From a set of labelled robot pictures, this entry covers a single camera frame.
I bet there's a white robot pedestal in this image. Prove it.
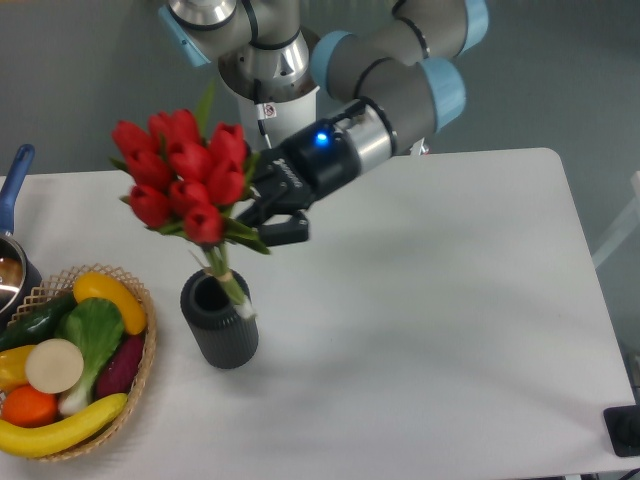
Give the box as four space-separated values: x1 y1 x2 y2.
233 86 319 151

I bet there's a black device at table edge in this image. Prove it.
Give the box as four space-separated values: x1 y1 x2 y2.
603 405 639 458

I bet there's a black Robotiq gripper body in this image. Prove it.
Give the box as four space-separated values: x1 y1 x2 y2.
245 119 361 225

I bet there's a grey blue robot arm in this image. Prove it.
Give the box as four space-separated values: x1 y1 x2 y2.
159 1 489 249

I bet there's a blue handled saucepan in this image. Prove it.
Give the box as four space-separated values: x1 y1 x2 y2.
1 144 41 331

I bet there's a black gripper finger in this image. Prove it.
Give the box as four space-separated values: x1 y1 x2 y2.
257 212 309 246

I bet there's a woven wicker basket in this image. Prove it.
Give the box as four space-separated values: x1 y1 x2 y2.
9 264 157 462

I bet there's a yellow bell pepper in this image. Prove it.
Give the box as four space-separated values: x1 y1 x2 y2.
0 345 35 392

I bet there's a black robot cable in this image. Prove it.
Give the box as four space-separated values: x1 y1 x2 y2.
251 78 275 151

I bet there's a red tulip bouquet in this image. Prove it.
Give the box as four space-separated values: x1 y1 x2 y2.
111 85 269 320

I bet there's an orange fruit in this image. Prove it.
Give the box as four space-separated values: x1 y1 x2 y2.
1 385 58 428

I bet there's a purple sweet potato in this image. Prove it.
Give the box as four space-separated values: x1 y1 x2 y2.
94 336 144 399

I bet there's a beige round radish slice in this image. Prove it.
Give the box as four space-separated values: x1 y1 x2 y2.
25 338 84 394

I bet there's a yellow banana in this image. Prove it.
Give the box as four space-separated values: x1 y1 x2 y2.
1 393 128 459

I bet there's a green bok choy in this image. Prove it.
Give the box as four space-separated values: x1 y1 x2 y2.
55 298 124 417

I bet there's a dark grey ribbed vase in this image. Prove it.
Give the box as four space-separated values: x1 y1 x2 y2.
180 270 259 370

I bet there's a green cucumber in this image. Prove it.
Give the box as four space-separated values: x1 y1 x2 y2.
1 292 76 351

